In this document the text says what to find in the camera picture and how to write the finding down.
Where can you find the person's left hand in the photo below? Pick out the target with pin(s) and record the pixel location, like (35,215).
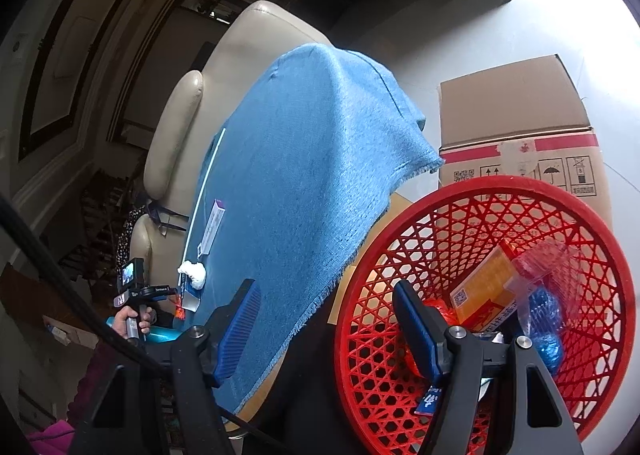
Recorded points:
(120,325)

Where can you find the white tissue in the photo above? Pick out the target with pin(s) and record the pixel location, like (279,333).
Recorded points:
(192,274)

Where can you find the orange cardboard box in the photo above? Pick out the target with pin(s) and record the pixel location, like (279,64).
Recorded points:
(485,285)

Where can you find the clear plastic bag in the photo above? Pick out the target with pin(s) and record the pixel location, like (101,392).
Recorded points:
(545,265)

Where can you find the blue tablecloth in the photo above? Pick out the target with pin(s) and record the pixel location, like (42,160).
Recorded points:
(310,175)

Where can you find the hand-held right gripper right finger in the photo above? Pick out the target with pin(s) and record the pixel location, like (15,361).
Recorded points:
(417,335)

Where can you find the small blue packet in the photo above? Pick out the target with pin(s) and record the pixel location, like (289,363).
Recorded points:
(431,400)

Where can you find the red plastic mesh basket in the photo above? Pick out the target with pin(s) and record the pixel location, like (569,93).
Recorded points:
(500,183)

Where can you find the blue plastic bag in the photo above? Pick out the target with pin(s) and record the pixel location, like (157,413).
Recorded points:
(545,305)
(550,350)

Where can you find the thin white stick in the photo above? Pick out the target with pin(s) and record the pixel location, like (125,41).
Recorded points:
(205,185)

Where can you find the large brown cardboard box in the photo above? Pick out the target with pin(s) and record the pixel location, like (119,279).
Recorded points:
(510,105)

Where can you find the black white floral garment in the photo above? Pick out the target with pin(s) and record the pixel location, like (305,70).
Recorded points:
(125,235)

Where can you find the person's pink clothing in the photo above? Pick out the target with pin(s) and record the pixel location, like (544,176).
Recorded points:
(52,432)

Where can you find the blue toothpaste box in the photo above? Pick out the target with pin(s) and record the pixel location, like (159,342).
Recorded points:
(190,302)

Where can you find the teal thermos bottle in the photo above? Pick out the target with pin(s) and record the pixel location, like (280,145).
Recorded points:
(162,335)

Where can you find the person's left forearm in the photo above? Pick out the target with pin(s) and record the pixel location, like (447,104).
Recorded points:
(95,375)

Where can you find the red wrapper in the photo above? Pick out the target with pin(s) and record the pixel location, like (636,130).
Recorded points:
(177,311)

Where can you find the cream leather sofa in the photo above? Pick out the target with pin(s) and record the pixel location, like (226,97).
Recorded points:
(260,30)

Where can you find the long white box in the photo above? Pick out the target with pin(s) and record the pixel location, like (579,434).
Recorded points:
(214,222)

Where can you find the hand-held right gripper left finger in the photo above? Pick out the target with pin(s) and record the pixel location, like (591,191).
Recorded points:
(240,330)

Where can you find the wooden staircase railing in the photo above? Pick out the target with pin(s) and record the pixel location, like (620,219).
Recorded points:
(100,215)

